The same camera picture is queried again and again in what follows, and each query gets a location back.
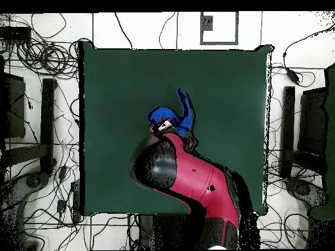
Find blue printed shirt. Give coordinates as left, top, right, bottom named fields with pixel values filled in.
left=147, top=88, right=196, bottom=137

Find black flat box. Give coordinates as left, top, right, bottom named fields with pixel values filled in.
left=0, top=25, right=32, bottom=41

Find dark green table cloth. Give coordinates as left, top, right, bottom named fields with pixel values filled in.
left=78, top=41, right=274, bottom=217

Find dark grey square tag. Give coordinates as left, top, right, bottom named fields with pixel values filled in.
left=202, top=15, right=214, bottom=31

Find black power strip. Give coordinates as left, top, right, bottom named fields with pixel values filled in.
left=70, top=180, right=82, bottom=223

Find black power adapter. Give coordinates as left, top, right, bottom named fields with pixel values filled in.
left=285, top=68, right=301, bottom=85

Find grey chair base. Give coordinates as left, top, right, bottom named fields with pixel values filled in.
left=283, top=176, right=329, bottom=210
left=0, top=171, right=50, bottom=210

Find dark box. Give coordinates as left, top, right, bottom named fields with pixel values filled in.
left=297, top=87, right=328, bottom=158
left=0, top=72, right=26, bottom=139

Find green hanging cloth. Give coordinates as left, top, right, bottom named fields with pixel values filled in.
left=309, top=61, right=335, bottom=221

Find grey square floor frame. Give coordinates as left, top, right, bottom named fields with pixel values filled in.
left=200, top=11, right=239, bottom=46

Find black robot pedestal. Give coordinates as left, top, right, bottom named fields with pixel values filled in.
left=128, top=214, right=194, bottom=250

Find black frame leg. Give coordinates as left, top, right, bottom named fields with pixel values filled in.
left=39, top=78, right=58, bottom=175
left=280, top=86, right=296, bottom=179

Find coiled black cables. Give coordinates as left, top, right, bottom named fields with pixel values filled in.
left=15, top=39, right=79, bottom=79

